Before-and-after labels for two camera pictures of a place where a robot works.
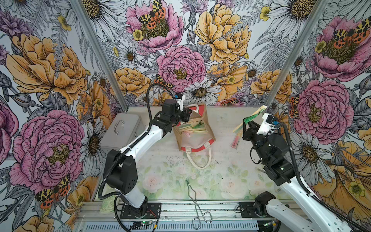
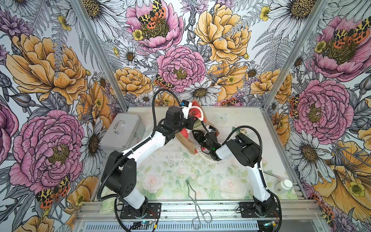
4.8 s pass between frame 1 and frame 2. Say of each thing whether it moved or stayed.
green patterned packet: stayed
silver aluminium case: stayed
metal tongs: stayed
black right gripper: moved
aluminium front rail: stayed
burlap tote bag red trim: moved
